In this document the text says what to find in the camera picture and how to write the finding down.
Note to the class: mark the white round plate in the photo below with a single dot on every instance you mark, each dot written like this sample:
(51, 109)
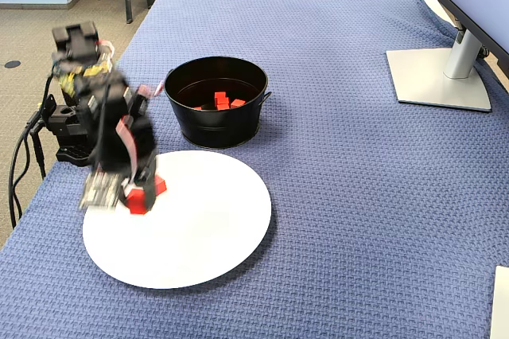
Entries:
(179, 243)

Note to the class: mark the blue woven table cloth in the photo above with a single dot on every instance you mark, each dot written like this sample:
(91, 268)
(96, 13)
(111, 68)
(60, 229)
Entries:
(358, 195)

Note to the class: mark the small camera circuit board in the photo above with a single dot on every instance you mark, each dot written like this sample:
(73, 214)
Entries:
(97, 193)

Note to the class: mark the black metal bucket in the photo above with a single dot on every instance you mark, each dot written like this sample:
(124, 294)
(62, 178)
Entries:
(222, 132)

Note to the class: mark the silver monitor stand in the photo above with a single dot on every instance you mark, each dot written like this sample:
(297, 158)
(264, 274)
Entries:
(429, 76)

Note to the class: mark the white flat panel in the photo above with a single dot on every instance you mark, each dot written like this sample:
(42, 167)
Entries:
(502, 307)

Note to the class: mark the black floor outlet cover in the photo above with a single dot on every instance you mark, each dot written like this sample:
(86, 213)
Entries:
(12, 64)

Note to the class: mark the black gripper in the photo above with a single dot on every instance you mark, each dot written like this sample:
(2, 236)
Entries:
(142, 167)

